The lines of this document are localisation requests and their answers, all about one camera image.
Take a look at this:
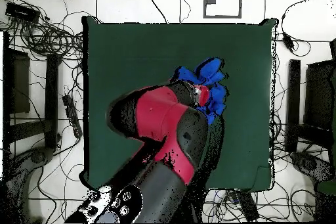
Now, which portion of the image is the blue printed t-shirt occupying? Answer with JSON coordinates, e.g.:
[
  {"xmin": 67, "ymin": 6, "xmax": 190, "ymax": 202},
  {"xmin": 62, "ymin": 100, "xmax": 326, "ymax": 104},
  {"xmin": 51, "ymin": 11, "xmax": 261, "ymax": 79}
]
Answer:
[{"xmin": 171, "ymin": 56, "xmax": 230, "ymax": 126}]

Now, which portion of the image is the dark green table cloth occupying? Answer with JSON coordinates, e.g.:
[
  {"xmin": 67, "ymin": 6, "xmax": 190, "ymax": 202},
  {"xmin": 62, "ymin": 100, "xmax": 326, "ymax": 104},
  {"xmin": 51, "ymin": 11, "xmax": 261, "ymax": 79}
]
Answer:
[{"xmin": 81, "ymin": 15, "xmax": 278, "ymax": 193}]

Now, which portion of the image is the black power adapter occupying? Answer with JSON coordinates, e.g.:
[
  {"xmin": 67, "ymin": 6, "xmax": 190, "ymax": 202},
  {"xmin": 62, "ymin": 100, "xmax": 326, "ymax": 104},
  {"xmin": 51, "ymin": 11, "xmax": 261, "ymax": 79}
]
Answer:
[{"xmin": 282, "ymin": 32, "xmax": 295, "ymax": 51}]

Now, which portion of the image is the black power strip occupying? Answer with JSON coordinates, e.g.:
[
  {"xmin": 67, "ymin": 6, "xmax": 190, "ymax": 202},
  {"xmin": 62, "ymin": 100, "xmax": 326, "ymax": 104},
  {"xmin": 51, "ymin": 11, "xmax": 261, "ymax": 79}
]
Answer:
[
  {"xmin": 230, "ymin": 190, "xmax": 261, "ymax": 222},
  {"xmin": 62, "ymin": 94, "xmax": 83, "ymax": 139}
]

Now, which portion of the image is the black floor stand base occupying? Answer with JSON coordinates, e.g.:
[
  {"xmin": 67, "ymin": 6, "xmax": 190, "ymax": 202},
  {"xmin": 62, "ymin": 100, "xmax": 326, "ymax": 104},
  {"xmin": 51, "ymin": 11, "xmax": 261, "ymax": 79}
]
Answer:
[
  {"xmin": 0, "ymin": 146, "xmax": 54, "ymax": 223},
  {"xmin": 289, "ymin": 151, "xmax": 336, "ymax": 184}
]

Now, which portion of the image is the black electronics box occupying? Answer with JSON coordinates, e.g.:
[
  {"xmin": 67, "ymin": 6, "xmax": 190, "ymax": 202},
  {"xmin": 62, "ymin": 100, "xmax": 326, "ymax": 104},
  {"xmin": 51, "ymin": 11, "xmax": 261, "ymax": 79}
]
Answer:
[{"xmin": 5, "ymin": 2, "xmax": 41, "ymax": 24}]

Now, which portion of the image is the black metal frame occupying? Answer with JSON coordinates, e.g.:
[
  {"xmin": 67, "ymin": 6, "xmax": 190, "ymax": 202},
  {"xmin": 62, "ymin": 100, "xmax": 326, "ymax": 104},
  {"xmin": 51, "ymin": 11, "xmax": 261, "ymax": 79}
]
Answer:
[
  {"xmin": 2, "ymin": 31, "xmax": 62, "ymax": 151},
  {"xmin": 284, "ymin": 38, "xmax": 336, "ymax": 154}
]

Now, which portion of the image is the black floor cable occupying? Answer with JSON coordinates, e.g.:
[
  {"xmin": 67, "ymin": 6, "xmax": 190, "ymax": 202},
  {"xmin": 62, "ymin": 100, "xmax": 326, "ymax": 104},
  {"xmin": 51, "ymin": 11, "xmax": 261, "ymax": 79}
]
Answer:
[
  {"xmin": 178, "ymin": 0, "xmax": 192, "ymax": 24},
  {"xmin": 141, "ymin": 0, "xmax": 169, "ymax": 24}
]

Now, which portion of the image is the grey square floor frame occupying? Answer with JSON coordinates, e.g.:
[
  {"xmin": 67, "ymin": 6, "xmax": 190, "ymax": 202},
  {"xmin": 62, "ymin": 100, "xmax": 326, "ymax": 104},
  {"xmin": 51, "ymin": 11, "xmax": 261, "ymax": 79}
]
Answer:
[{"xmin": 203, "ymin": 0, "xmax": 243, "ymax": 19}]

